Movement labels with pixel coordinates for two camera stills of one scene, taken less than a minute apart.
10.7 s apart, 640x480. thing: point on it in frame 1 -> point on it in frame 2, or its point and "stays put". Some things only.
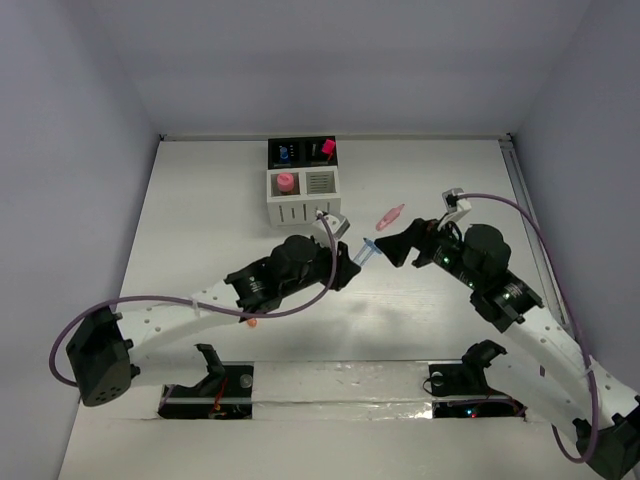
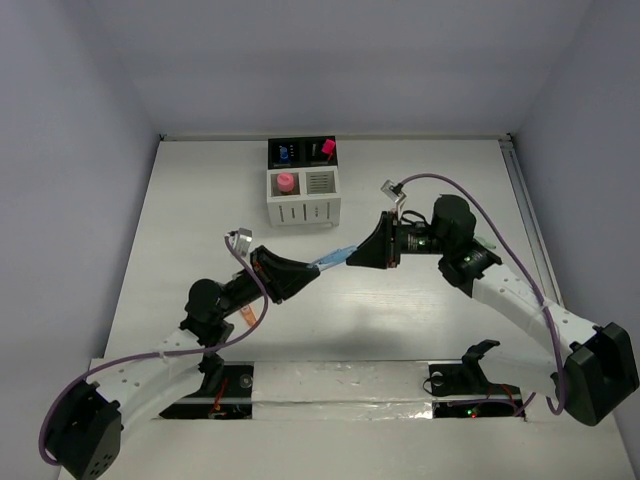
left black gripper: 339,265 -> 261,272
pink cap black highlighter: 329,147 stays put
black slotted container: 299,152 stays put
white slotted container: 315,188 stays put
